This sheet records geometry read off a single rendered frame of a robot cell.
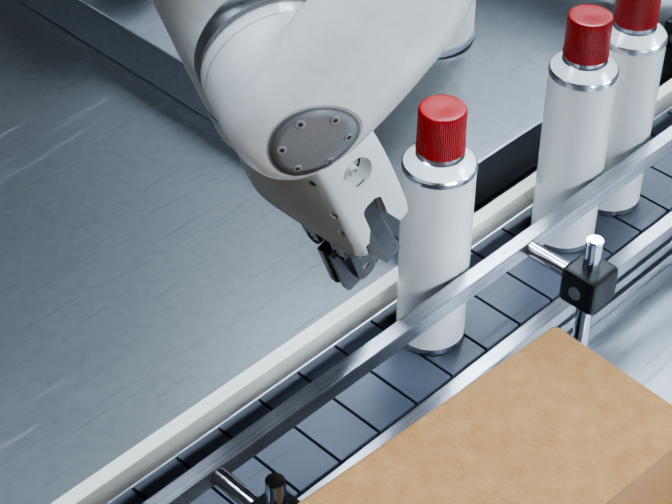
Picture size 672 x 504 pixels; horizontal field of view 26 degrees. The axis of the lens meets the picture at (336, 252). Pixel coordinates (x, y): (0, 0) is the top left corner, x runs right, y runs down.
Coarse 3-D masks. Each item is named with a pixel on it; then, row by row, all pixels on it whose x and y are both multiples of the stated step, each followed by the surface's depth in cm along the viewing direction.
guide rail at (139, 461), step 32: (512, 192) 116; (480, 224) 113; (384, 288) 108; (320, 320) 105; (352, 320) 106; (288, 352) 102; (320, 352) 105; (256, 384) 101; (192, 416) 98; (224, 416) 100; (160, 448) 96; (96, 480) 94; (128, 480) 95
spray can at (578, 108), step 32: (576, 32) 104; (608, 32) 104; (576, 64) 106; (608, 64) 106; (576, 96) 106; (608, 96) 107; (544, 128) 110; (576, 128) 108; (608, 128) 109; (544, 160) 111; (576, 160) 110; (544, 192) 113; (576, 192) 112; (576, 224) 114
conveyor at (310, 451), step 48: (624, 240) 117; (528, 288) 113; (480, 336) 109; (288, 384) 105; (384, 384) 105; (432, 384) 105; (240, 432) 101; (288, 432) 101; (336, 432) 101; (144, 480) 98; (240, 480) 98; (288, 480) 98
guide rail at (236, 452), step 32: (640, 160) 112; (608, 192) 110; (544, 224) 106; (512, 256) 103; (448, 288) 101; (480, 288) 102; (416, 320) 98; (384, 352) 96; (320, 384) 94; (352, 384) 95; (288, 416) 92; (224, 448) 89; (256, 448) 90; (192, 480) 88
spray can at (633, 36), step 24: (624, 0) 108; (648, 0) 107; (624, 24) 109; (648, 24) 108; (624, 48) 109; (648, 48) 109; (624, 72) 110; (648, 72) 110; (624, 96) 112; (648, 96) 112; (624, 120) 113; (648, 120) 114; (624, 144) 114; (624, 192) 118
